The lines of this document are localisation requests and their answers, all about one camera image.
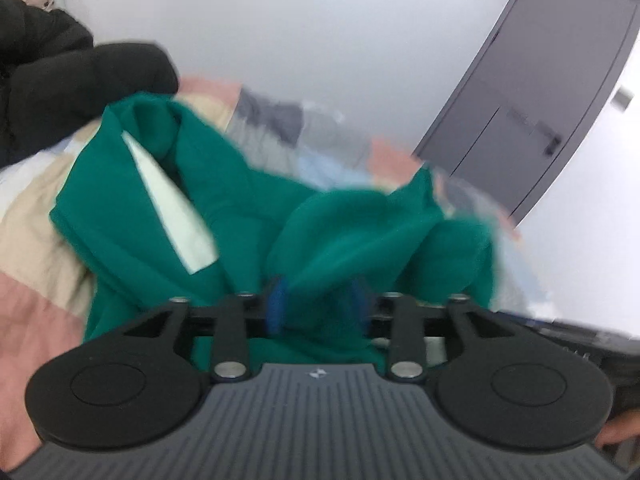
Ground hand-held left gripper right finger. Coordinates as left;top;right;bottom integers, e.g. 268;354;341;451
350;280;518;382

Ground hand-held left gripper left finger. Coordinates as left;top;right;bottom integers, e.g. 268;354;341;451
122;276;291;382

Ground green zip hoodie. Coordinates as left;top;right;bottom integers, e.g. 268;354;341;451
49;92;496;366

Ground person's right hand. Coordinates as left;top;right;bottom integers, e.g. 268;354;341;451
595;409;640;452

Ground patchwork bedsheet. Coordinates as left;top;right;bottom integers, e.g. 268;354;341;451
0;75;558;461

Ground grey door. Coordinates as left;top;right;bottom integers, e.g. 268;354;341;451
411;0;640;226

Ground black puffer jacket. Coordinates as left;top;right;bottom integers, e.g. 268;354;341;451
0;0;180;168

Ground black door handle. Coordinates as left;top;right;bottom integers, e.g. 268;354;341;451
537;122;564;157

